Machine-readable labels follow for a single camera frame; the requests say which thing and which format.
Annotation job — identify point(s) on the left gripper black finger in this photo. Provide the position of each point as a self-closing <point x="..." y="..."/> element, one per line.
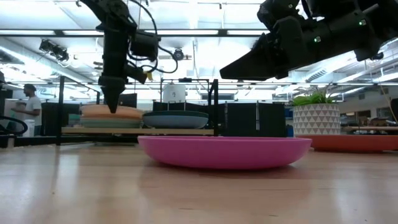
<point x="112" y="98"/>

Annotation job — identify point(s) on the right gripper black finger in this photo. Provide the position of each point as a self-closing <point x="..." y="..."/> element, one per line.
<point x="255" y="67"/>

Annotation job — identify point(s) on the peach plate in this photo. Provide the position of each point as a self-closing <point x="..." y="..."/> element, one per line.
<point x="91" y="111"/>

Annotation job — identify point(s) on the teal plate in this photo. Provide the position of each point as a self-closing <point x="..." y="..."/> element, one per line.
<point x="109" y="124"/>

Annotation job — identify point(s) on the tan plate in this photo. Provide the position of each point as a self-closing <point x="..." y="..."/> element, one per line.
<point x="91" y="119"/>

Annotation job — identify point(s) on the dark green plate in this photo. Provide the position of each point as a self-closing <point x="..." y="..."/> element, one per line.
<point x="175" y="114"/>

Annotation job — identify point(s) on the blue plate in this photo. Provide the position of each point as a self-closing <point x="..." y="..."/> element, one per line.
<point x="175" y="123"/>

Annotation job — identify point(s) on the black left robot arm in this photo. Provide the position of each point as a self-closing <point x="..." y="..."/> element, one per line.
<point x="109" y="15"/>

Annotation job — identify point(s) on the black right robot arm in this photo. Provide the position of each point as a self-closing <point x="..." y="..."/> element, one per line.
<point x="342" y="31"/>

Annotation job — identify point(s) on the black monitor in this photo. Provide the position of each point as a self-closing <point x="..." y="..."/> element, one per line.
<point x="128" y="100"/>

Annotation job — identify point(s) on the yellow tag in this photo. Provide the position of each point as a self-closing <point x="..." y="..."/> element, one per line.
<point x="150" y="76"/>

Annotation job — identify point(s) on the black cabinet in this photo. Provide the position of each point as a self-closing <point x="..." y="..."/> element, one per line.
<point x="270" y="121"/>

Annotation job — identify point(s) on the black ceiling fixture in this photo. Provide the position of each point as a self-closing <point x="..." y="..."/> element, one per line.
<point x="54" y="50"/>

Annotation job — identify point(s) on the green succulent plant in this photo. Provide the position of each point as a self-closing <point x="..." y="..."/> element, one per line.
<point x="308" y="99"/>

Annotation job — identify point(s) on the white cylindrical container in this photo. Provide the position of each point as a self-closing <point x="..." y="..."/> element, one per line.
<point x="174" y="93"/>

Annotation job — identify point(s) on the person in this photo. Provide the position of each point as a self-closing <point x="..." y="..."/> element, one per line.
<point x="32" y="109"/>

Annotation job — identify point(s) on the white patterned plant pot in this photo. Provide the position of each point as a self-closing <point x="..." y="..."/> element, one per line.
<point x="316" y="119"/>

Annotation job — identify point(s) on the pink plate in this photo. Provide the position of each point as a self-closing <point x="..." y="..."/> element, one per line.
<point x="224" y="152"/>

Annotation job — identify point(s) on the wooden background table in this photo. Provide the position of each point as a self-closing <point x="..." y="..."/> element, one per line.
<point x="373" y="127"/>

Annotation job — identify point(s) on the orange-red plate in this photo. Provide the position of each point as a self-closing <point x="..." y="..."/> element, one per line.
<point x="357" y="143"/>

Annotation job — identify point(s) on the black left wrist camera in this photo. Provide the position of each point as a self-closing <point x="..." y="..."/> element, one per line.
<point x="144" y="45"/>

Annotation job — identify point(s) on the wooden shelf with black frame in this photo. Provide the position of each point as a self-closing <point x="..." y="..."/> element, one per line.
<point x="140" y="131"/>

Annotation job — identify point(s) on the black overhead camera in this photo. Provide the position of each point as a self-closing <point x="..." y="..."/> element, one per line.
<point x="178" y="54"/>

